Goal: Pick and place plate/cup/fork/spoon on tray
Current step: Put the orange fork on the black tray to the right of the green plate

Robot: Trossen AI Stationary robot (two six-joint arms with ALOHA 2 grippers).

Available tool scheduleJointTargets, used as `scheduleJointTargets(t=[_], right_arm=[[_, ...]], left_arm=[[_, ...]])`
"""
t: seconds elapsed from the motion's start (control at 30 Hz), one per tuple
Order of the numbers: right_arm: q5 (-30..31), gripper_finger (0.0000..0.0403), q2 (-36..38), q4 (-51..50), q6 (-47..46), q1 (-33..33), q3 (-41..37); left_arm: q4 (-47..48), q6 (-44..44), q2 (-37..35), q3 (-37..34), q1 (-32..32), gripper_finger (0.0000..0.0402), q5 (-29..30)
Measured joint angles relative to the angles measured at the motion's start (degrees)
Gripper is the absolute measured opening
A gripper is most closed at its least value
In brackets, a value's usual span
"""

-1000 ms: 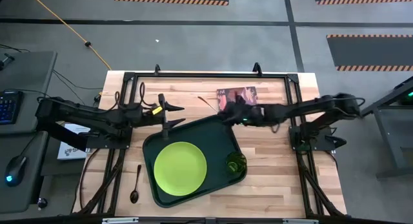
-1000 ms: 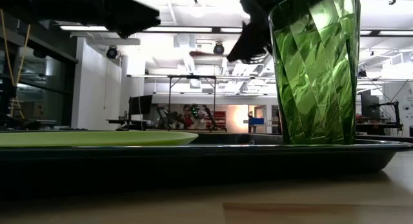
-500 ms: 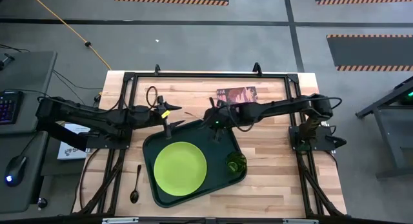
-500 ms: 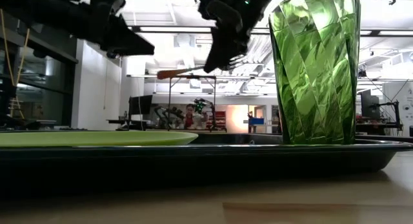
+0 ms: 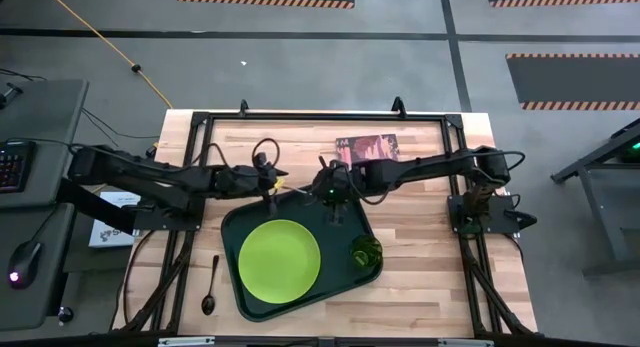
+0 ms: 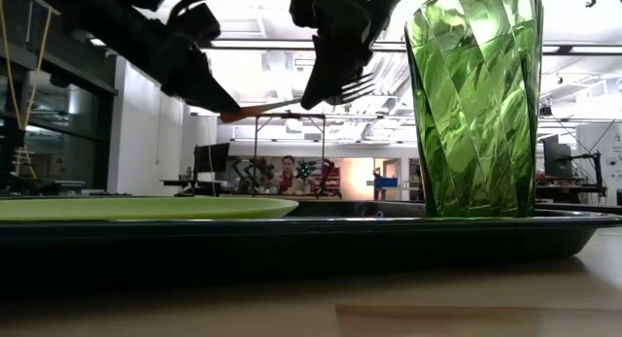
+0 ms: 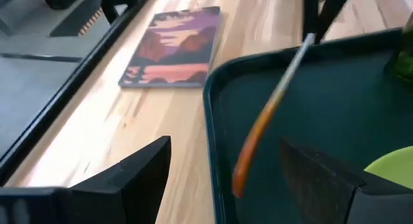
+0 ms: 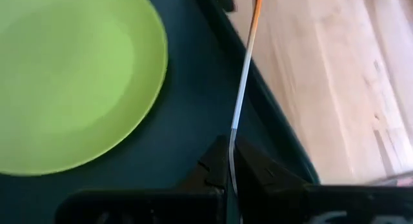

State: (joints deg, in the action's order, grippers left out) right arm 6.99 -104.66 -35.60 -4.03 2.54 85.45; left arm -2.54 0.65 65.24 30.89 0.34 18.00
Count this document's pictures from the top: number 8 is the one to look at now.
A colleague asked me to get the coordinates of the dark green serving tray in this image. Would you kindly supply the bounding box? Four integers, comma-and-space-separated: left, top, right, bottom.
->
0, 0, 321, 224

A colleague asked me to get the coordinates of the light green round plate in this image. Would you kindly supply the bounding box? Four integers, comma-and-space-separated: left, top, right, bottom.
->
0, 0, 169, 177

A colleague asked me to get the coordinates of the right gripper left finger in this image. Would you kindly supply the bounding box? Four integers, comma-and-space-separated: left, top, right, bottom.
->
54, 135, 230, 224

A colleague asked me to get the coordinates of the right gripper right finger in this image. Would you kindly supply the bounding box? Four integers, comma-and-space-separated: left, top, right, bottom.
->
236, 138, 413, 224

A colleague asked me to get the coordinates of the orange-handled metal fork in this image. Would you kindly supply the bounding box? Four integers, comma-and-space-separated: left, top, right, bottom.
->
227, 0, 264, 205

